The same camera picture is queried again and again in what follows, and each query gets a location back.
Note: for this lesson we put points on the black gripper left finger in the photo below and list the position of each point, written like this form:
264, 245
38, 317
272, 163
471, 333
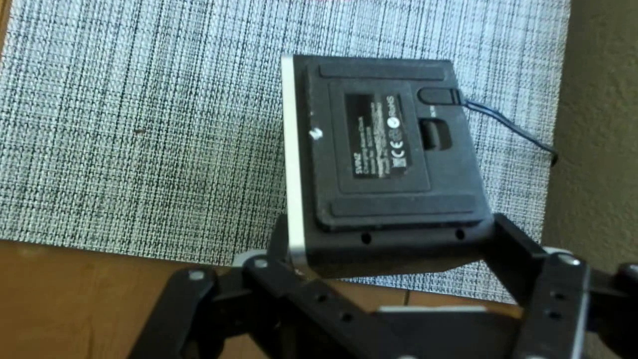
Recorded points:
280, 311

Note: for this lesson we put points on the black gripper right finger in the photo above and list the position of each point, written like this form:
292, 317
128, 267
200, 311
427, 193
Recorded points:
565, 305

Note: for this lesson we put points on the black cube alarm clock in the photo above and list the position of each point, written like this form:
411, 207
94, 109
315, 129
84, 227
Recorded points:
391, 165

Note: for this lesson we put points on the grey woven placemat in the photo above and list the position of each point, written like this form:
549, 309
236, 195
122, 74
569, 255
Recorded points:
132, 119

